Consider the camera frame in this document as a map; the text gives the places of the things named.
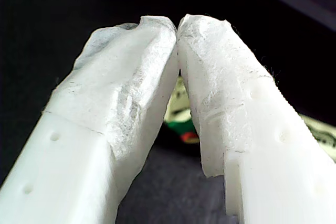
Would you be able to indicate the snack bar in printed wrapper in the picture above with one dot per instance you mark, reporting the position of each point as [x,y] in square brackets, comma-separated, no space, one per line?
[181,119]

